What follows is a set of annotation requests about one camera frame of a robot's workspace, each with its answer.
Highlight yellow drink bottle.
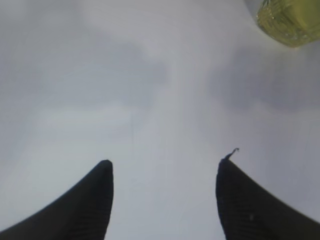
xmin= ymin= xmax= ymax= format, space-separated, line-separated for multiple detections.
xmin=256 ymin=0 xmax=320 ymax=48

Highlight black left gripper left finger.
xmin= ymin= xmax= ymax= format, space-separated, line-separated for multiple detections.
xmin=0 ymin=160 xmax=114 ymax=240

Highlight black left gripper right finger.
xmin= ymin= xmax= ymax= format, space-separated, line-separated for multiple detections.
xmin=215 ymin=152 xmax=320 ymax=240

